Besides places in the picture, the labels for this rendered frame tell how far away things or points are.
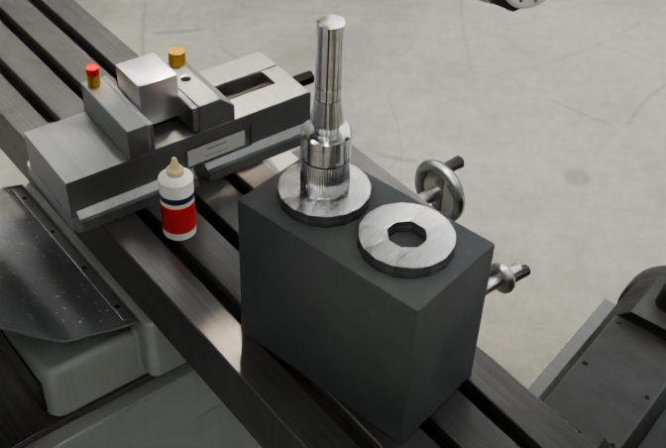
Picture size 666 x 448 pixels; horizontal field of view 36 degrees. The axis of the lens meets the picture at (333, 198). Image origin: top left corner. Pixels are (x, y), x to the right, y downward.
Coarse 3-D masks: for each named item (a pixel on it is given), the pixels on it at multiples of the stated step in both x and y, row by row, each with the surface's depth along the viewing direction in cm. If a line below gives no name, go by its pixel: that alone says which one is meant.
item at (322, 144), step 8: (304, 128) 93; (312, 128) 93; (344, 128) 93; (304, 136) 92; (312, 136) 92; (320, 136) 92; (328, 136) 92; (336, 136) 92; (344, 136) 92; (304, 144) 93; (312, 144) 92; (320, 144) 92; (328, 144) 92; (336, 144) 92; (344, 144) 92; (320, 152) 92; (328, 152) 92
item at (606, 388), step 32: (640, 288) 163; (608, 320) 159; (640, 320) 157; (608, 352) 153; (640, 352) 154; (576, 384) 148; (608, 384) 149; (640, 384) 149; (576, 416) 144; (608, 416) 144; (640, 416) 144
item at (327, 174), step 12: (300, 144) 94; (300, 156) 95; (312, 156) 93; (324, 156) 92; (336, 156) 93; (348, 156) 94; (300, 168) 96; (312, 168) 94; (324, 168) 93; (336, 168) 94; (348, 168) 95; (300, 180) 96; (312, 180) 95; (324, 180) 94; (336, 180) 94; (348, 180) 96; (312, 192) 95; (324, 192) 95; (336, 192) 95
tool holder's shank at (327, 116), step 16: (336, 16) 87; (320, 32) 86; (336, 32) 86; (320, 48) 87; (336, 48) 87; (320, 64) 88; (336, 64) 88; (320, 80) 89; (336, 80) 89; (320, 96) 90; (336, 96) 90; (320, 112) 91; (336, 112) 91; (320, 128) 91; (336, 128) 92
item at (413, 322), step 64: (256, 192) 99; (384, 192) 99; (256, 256) 100; (320, 256) 93; (384, 256) 90; (448, 256) 91; (256, 320) 106; (320, 320) 98; (384, 320) 91; (448, 320) 94; (320, 384) 104; (384, 384) 96; (448, 384) 102
